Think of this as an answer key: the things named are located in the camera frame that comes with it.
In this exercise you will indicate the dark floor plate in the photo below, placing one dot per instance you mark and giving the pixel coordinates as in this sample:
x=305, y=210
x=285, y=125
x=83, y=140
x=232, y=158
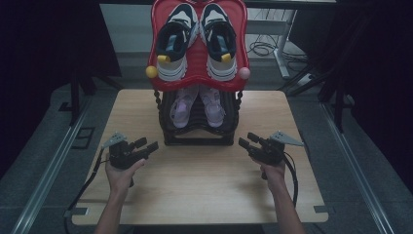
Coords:
x=83, y=138

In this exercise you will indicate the red and black shoe rack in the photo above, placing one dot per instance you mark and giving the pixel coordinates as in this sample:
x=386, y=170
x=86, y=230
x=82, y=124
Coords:
x=198, y=136

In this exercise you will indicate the person's right hand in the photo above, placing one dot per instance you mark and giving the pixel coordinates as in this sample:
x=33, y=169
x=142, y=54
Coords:
x=274, y=174

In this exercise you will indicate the white power strip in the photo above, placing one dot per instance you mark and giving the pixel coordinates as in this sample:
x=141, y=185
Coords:
x=307, y=79

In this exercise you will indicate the navy and white sneaker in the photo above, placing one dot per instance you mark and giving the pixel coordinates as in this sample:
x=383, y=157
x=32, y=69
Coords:
x=175, y=42
x=219, y=42

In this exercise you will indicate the dark curtain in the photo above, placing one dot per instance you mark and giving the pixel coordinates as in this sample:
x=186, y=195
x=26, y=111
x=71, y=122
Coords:
x=39, y=65
x=383, y=81

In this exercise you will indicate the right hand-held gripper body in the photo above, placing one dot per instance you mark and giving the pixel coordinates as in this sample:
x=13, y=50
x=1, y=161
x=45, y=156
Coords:
x=271, y=152

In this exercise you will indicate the purple sandal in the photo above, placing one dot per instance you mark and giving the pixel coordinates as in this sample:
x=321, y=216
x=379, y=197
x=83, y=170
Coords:
x=212, y=107
x=181, y=107

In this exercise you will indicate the black metal stand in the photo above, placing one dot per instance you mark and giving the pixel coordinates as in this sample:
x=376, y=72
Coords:
x=339, y=104
x=75, y=97

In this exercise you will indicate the metal floor rail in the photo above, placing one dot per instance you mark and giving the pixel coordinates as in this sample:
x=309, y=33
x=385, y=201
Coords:
x=354, y=169
x=48, y=169

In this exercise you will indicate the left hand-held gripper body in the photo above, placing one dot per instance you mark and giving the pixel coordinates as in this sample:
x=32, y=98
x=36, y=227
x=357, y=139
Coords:
x=121, y=156

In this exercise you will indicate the person's left hand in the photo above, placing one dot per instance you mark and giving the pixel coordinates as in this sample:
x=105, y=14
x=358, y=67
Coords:
x=121, y=178

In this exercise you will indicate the white metal desk frame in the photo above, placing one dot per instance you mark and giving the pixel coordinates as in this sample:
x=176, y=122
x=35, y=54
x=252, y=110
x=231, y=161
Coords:
x=279, y=32

